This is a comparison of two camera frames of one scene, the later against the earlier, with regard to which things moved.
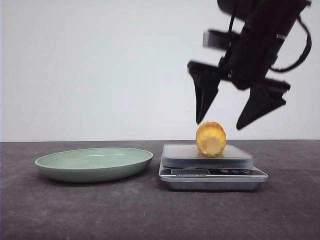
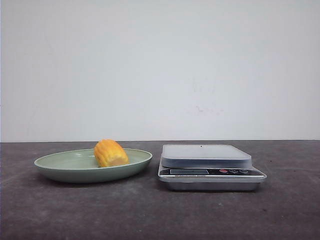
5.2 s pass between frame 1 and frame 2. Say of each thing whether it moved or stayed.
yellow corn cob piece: moved
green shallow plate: stayed
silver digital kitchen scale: stayed
